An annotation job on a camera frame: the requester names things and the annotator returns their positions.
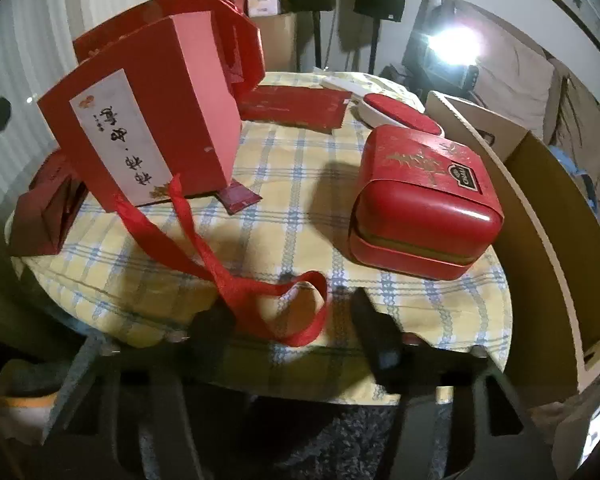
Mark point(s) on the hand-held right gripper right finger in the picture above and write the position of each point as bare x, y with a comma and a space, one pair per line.
380, 340

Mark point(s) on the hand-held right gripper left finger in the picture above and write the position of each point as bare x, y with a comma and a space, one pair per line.
207, 332

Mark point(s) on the red tin box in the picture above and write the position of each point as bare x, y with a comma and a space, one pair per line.
420, 195

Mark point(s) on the cardboard box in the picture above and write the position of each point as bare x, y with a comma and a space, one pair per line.
545, 240

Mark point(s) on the red gift bag white label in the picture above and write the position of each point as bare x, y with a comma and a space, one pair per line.
200, 110

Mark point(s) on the white and red lint brush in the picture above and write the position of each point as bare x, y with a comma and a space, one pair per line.
405, 115

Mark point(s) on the white curtain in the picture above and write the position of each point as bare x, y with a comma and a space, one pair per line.
30, 35

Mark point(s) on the dark red paper bag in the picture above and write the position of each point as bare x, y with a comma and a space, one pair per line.
45, 210

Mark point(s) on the grey rug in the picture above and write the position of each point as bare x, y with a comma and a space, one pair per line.
330, 435

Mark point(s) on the small dark red packet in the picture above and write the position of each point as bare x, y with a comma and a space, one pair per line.
240, 197

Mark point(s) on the grey orange-edged seat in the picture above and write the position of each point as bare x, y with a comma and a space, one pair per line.
25, 400

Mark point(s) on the brown sofa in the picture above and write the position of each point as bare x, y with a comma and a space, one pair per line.
530, 100

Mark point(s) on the beige sofa cushion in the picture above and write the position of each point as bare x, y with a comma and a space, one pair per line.
520, 80

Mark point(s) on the brown storage carton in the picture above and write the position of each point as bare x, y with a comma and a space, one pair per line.
277, 40

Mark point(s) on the bright video light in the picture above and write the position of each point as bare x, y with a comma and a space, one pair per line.
450, 45

